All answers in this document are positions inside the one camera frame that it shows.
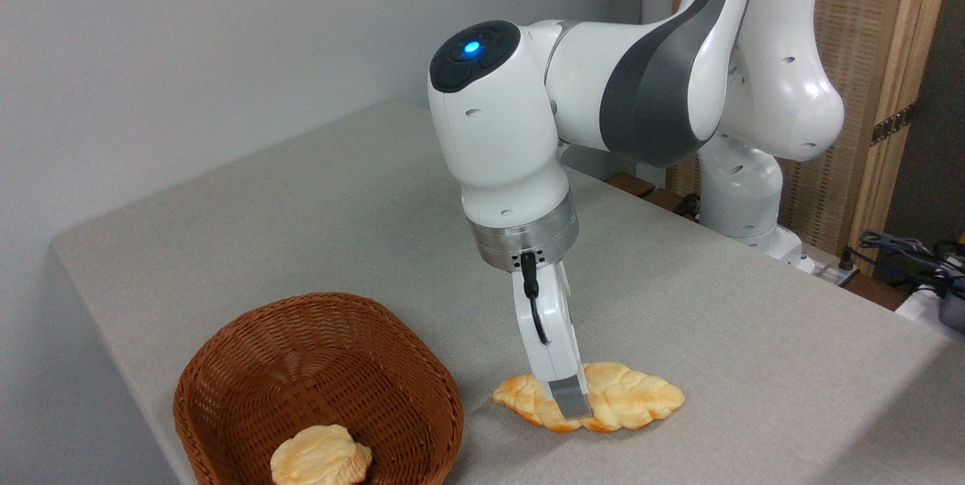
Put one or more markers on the brown wicker basket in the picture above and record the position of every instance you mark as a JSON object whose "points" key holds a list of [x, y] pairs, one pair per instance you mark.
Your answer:
{"points": [[301, 364]]}

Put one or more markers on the wooden woven folding screen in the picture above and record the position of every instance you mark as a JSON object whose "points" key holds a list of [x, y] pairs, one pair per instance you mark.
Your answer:
{"points": [[867, 17]]}

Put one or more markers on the brass screen hinge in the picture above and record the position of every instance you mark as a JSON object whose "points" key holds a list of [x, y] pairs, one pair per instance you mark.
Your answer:
{"points": [[893, 123]]}

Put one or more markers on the long braided bread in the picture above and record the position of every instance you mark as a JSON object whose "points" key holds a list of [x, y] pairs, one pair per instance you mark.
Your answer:
{"points": [[629, 398]]}

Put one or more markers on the brown wooden block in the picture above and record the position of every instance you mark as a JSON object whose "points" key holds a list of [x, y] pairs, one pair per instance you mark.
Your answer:
{"points": [[641, 189]]}

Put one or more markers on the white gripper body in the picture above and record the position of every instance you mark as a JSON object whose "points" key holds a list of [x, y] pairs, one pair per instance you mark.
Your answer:
{"points": [[554, 334]]}

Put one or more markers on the small round bread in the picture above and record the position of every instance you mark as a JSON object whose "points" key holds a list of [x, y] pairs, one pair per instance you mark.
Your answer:
{"points": [[320, 456]]}

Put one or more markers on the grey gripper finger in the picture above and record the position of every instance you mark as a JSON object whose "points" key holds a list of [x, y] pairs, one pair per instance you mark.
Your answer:
{"points": [[571, 398]]}

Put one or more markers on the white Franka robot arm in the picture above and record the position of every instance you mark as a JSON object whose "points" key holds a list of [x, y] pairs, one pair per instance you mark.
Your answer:
{"points": [[513, 130]]}

